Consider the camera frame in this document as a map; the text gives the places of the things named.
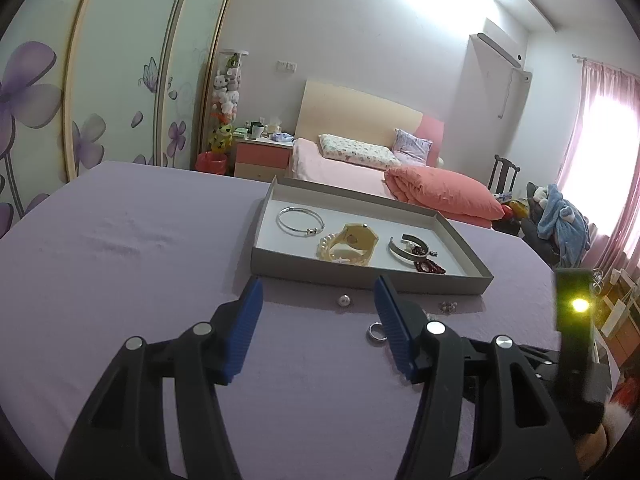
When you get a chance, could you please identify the dark wooden chair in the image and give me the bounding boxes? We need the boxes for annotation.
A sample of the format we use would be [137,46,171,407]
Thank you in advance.
[487,155,521,195]

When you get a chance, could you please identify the bed with beige headboard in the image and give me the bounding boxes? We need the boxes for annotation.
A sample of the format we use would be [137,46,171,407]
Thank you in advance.
[290,80,503,229]

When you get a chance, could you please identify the purple table cloth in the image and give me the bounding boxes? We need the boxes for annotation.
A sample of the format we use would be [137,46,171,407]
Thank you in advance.
[0,160,566,480]

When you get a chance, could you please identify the pearl earring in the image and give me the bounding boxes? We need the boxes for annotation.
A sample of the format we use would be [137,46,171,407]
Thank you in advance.
[337,295,352,308]

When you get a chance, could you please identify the blue plush robe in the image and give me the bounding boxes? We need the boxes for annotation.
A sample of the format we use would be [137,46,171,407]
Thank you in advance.
[537,184,590,268]

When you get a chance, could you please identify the grey cuff bracelet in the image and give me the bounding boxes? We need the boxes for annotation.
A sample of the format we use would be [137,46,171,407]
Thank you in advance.
[387,232,432,266]

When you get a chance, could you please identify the silver bangle bracelet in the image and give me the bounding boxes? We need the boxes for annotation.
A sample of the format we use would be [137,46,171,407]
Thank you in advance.
[275,206,327,238]

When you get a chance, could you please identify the pink bedside table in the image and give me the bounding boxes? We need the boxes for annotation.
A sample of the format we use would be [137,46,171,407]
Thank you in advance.
[234,139,293,182]

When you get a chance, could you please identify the grey shallow tray box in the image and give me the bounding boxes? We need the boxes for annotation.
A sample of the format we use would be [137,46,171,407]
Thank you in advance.
[250,179,494,296]

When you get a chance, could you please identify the coral folded duvet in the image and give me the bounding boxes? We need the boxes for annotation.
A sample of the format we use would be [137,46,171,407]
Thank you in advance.
[384,165,503,223]

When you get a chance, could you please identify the pink curtain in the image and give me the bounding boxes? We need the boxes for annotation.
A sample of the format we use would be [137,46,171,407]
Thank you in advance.
[556,58,639,274]

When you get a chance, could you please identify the purple patterned pillow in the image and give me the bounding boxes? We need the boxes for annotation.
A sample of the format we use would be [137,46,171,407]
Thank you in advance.
[392,128,433,166]

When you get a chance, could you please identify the small silver earrings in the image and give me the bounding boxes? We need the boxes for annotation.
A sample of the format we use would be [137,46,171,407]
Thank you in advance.
[439,301,458,314]

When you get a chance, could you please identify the floral sliding wardrobe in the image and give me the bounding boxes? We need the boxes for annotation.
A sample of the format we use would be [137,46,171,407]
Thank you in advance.
[1,0,229,230]

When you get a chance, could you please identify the red bin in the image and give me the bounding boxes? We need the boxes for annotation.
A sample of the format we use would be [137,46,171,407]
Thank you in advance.
[195,152,228,176]

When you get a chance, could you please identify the yellow wrist watch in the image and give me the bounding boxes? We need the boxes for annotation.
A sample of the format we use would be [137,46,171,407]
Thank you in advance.
[317,223,378,266]

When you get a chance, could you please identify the white air conditioner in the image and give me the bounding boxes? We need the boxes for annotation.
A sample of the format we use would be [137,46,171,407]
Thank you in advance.
[475,20,525,70]

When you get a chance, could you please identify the plush toy display tube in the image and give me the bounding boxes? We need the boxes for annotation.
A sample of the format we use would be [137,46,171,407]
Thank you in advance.
[204,49,248,154]

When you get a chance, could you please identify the floral white pillow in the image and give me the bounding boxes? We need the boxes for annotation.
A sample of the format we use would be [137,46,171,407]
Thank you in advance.
[319,133,400,170]

